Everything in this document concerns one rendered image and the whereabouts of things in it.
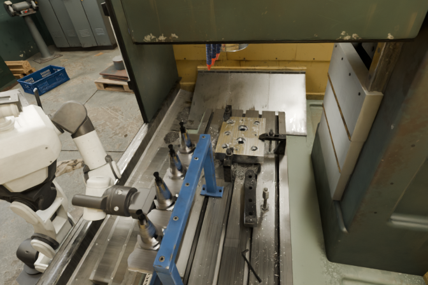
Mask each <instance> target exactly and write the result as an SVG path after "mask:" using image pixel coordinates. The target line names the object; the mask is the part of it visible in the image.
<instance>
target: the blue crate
mask: <svg viewBox="0 0 428 285"><path fill-rule="evenodd" d="M58 69H60V70H59V71H58ZM47 70H48V71H47ZM43 72H44V73H45V72H46V73H45V74H44V73H43ZM42 73H43V74H42ZM47 73H49V74H47ZM41 74H42V75H44V76H43V77H42V75H41ZM46 74H47V75H46ZM45 75H46V76H45ZM29 79H31V80H30V81H29ZM32 79H33V80H34V81H33V80H32ZM69 79H70V78H69V76H68V74H67V72H66V70H65V67H59V66H53V65H49V66H46V67H44V68H42V69H40V70H38V71H36V72H34V73H31V74H29V75H27V76H25V77H23V78H21V79H19V80H17V81H18V83H20V85H21V86H22V88H23V89H24V92H26V93H28V94H33V95H34V89H35V88H37V90H38V93H39V96H41V95H43V94H45V93H47V92H48V91H50V90H52V89H53V88H55V87H57V86H59V85H61V84H63V83H65V82H66V81H68V80H69ZM26 80H28V81H27V82H26ZM24 81H25V82H24ZM27 86H28V87H27Z"/></svg>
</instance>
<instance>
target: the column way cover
mask: <svg viewBox="0 0 428 285"><path fill-rule="evenodd" d="M368 72H369V71H368V69H367V67H366V66H365V64H364V63H363V61H362V59H361V58H360V57H359V54H358V53H357V52H356V50H355V48H354V47H353V45H352V44H351V43H334V47H333V50H332V56H331V61H330V64H329V70H328V73H327V76H328V81H327V86H326V89H325V95H324V100H323V103H322V107H323V111H322V116H321V119H320V125H319V128H318V134H319V138H320V143H321V147H322V153H323V157H324V163H325V168H326V172H327V178H328V182H329V188H330V192H331V198H332V200H341V197H342V195H343V192H344V190H345V187H346V184H347V182H348V179H349V177H350V175H351V174H352V171H353V168H354V166H355V163H356V161H357V158H358V156H359V153H360V150H361V148H362V145H363V143H364V142H366V139H367V136H368V134H369V131H370V129H371V126H372V124H373V122H374V119H375V116H376V114H377V111H378V108H379V107H380V104H381V101H382V99H383V96H384V95H383V94H382V93H381V92H377V91H373V92H371V91H370V92H368V90H367V88H366V87H365V85H364V84H365V81H366V78H367V74H368Z"/></svg>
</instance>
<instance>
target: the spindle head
mask: <svg viewBox="0 0 428 285"><path fill-rule="evenodd" d="M121 1H122V5H123V7H124V11H125V15H126V19H127V23H128V25H129V29H130V32H131V36H132V40H133V42H135V45H202V44H264V43H387V42H414V38H415V37H416V36H417V35H418V32H419V30H420V28H421V25H422V23H423V21H424V18H425V16H426V13H427V10H428V0H121Z"/></svg>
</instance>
